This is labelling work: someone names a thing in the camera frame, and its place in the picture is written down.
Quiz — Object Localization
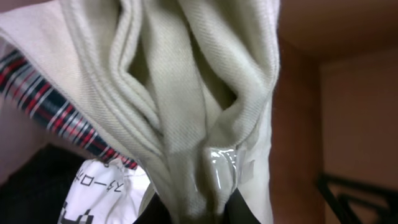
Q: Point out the clear plastic storage container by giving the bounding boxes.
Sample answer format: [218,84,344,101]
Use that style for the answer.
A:
[1,90,48,184]

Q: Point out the plaid cloth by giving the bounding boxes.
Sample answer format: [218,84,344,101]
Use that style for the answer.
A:
[1,48,138,169]

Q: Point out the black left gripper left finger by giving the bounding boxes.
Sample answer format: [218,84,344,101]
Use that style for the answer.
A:
[134,194,171,224]

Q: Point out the white printed package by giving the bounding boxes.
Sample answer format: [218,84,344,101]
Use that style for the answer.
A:
[58,159,150,224]

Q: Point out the black cloth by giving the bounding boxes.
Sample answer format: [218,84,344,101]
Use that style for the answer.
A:
[1,144,85,224]

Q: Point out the cream cloth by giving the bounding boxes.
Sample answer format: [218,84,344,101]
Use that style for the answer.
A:
[1,0,280,223]

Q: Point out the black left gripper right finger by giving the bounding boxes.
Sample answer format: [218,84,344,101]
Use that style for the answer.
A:
[223,189,260,224]

